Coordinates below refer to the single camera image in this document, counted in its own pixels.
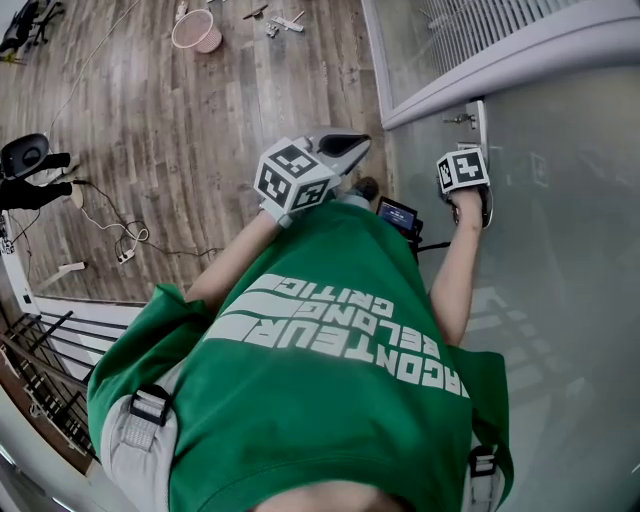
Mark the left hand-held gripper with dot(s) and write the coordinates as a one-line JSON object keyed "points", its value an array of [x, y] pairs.
{"points": [[295, 175]]}

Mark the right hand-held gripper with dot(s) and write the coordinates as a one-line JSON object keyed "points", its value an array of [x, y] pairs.
{"points": [[462, 170]]}

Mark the frosted glass door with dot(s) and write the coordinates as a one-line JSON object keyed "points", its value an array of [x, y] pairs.
{"points": [[560, 280]]}

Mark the person's left forearm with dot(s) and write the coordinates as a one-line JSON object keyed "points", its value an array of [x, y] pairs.
{"points": [[235, 260]]}

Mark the person's right forearm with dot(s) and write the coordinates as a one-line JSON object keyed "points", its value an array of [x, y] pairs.
{"points": [[450, 280]]}

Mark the metal door lock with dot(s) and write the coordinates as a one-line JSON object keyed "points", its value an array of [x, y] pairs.
{"points": [[460, 120]]}

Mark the person's brown shoe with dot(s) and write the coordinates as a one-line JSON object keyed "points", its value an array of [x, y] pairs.
{"points": [[365, 187]]}

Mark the black device with screen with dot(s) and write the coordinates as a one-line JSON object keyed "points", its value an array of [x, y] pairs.
{"points": [[396, 212]]}

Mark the white window blinds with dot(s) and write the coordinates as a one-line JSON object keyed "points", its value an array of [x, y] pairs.
{"points": [[500, 30]]}

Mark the white tool parts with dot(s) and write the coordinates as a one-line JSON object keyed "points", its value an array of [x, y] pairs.
{"points": [[286, 23]]}

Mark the pink plastic basket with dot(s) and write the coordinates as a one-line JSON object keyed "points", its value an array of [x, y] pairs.
{"points": [[196, 31]]}

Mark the white power strip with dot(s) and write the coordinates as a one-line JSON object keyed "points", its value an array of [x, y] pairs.
{"points": [[126, 256]]}

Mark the green printed shirt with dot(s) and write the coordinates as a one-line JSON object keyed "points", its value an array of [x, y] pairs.
{"points": [[320, 380]]}

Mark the black round-seat chair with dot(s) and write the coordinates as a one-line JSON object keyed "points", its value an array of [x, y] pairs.
{"points": [[25, 157]]}

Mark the black metal railing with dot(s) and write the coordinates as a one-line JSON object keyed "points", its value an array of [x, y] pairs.
{"points": [[55, 360]]}

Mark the black office chair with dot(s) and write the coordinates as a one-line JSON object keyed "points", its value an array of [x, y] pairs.
{"points": [[27, 22]]}

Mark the grey trousers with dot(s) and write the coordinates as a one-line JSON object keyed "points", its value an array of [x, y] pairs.
{"points": [[135, 465]]}

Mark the pale wooden bracket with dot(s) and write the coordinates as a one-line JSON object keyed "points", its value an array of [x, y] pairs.
{"points": [[62, 272]]}

